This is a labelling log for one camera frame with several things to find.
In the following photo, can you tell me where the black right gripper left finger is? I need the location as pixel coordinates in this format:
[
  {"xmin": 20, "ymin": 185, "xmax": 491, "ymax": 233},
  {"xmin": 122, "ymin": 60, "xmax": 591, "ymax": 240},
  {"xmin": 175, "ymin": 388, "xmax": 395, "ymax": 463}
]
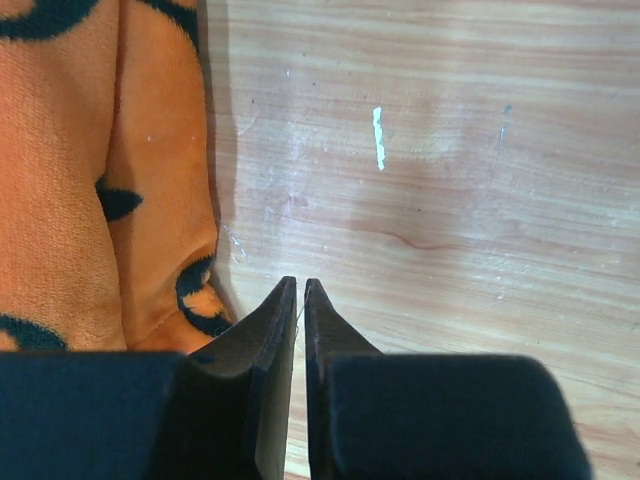
[{"xmin": 1, "ymin": 277, "xmax": 296, "ymax": 479}]

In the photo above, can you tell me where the orange patterned pillowcase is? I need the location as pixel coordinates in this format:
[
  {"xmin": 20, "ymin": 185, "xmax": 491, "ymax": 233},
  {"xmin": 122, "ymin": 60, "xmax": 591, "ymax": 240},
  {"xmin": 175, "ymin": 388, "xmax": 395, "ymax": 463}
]
[{"xmin": 1, "ymin": 1, "xmax": 231, "ymax": 353}]

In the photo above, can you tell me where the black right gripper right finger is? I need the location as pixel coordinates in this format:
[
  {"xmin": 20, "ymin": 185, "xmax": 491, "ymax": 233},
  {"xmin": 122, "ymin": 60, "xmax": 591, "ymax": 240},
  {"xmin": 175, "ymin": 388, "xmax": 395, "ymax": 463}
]
[{"xmin": 304, "ymin": 279, "xmax": 593, "ymax": 479}]

